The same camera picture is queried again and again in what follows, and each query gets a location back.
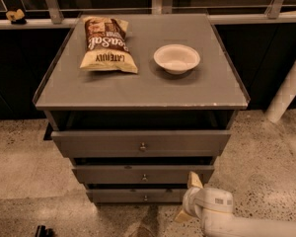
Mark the metal window railing frame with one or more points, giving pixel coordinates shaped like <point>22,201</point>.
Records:
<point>66,13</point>

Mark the white diagonal pole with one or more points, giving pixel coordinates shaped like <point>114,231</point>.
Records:
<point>284,96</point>

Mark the brown cream chip bag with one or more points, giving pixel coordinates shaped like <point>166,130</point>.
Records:
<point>106,48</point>

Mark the grey drawer cabinet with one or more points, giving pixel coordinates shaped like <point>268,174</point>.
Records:
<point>205,98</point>

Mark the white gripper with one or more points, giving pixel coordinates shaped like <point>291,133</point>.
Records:
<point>189,201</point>

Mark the grey drawer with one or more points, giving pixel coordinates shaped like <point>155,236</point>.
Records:
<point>140,143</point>
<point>140,174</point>
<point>136,195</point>

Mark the grey top drawer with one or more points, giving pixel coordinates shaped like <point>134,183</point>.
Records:
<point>140,143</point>

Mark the white paper bowl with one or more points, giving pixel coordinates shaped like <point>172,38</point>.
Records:
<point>176,59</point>

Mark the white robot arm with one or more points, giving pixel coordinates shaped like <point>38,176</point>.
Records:
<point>219,224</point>

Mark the yellow black object on ledge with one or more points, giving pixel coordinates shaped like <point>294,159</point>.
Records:
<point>16,17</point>

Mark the grey bottom drawer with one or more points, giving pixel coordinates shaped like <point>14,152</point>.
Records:
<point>136,195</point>

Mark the black object on floor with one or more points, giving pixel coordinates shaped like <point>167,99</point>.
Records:
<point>42,231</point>

